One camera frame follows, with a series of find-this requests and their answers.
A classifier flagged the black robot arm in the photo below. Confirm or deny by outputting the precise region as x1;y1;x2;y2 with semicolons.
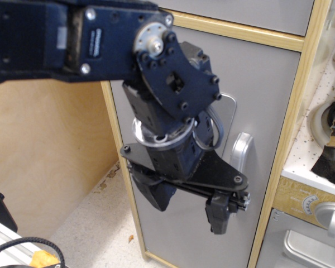
0;1;249;235

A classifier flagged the grey oven door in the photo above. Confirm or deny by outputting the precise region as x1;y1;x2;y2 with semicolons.
256;209;335;267

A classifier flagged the black braided cable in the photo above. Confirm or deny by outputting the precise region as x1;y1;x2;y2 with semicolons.
0;236;66;268

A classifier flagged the grey upper freezer door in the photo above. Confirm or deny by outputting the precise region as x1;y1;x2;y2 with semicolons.
155;0;314;36

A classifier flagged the silver oven knob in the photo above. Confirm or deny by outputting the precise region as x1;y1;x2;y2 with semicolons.
315;202;335;238

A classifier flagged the wooden toy kitchen frame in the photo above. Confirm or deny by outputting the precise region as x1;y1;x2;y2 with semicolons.
100;0;335;268

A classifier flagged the orange tape piece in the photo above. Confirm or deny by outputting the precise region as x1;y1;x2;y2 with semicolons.
30;250;60;268

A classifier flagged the aluminium extrusion rail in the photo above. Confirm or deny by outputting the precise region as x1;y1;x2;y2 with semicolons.
0;215;37;268

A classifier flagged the silver fridge door handle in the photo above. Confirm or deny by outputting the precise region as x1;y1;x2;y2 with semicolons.
229;132;253;173

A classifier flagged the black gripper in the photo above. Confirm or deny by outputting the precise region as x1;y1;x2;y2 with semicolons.
121;111;250;235

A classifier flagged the silver ice dispenser panel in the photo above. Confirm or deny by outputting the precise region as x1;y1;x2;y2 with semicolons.
217;94;237;157

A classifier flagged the grey wire loop on gripper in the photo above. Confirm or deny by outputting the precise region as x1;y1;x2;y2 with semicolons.
192;107;224;151

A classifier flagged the silver oven door handle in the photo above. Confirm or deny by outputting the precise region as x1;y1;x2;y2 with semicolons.
283;230;335;267

